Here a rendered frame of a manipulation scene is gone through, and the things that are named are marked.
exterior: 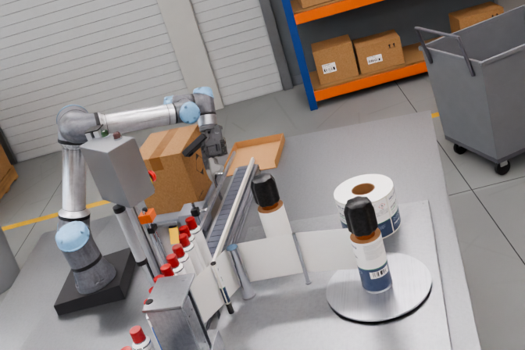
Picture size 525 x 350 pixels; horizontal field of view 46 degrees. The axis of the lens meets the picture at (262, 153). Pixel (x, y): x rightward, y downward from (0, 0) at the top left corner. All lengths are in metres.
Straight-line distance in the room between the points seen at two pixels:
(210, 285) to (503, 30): 3.12
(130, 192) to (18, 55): 5.06
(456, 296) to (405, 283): 0.15
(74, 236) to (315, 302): 0.89
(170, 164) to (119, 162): 0.83
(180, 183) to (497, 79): 1.97
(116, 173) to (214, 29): 4.62
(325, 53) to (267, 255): 3.92
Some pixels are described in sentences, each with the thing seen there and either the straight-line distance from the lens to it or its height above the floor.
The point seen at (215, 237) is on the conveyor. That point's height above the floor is 0.88.
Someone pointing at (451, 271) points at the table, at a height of 0.83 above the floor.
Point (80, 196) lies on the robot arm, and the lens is 2.40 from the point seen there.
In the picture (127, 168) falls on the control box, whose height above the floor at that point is 1.40.
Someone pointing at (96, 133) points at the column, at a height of 1.49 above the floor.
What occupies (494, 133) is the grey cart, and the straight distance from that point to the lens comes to 3.89.
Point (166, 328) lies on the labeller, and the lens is 1.68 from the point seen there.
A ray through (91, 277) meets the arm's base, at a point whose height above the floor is 0.94.
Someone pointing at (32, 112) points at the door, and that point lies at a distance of 6.97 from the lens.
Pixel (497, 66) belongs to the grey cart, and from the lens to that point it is 3.75.
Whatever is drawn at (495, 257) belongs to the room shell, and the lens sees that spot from 3.43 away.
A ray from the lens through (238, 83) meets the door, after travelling 6.48.
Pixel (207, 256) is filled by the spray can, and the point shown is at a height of 0.94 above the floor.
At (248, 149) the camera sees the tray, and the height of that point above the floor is 0.83.
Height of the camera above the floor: 2.04
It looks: 23 degrees down
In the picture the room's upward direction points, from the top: 17 degrees counter-clockwise
